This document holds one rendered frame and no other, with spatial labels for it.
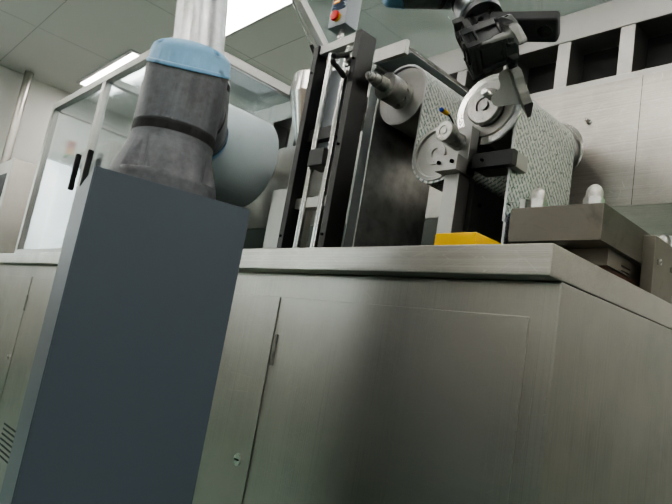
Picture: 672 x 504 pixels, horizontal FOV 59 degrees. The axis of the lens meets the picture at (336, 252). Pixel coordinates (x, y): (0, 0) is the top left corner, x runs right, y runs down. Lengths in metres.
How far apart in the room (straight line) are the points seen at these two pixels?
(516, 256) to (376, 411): 0.31
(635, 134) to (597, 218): 0.48
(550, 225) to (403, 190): 0.55
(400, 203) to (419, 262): 0.67
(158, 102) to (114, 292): 0.27
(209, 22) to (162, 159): 0.33
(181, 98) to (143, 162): 0.10
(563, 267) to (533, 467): 0.23
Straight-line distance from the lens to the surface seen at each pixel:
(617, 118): 1.50
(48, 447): 0.76
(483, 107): 1.22
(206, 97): 0.87
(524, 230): 1.06
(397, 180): 1.49
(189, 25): 1.07
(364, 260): 0.91
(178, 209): 0.77
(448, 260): 0.81
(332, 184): 1.27
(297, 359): 1.02
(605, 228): 1.02
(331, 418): 0.95
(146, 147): 0.84
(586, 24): 1.66
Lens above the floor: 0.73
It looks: 9 degrees up
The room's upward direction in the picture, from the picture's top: 10 degrees clockwise
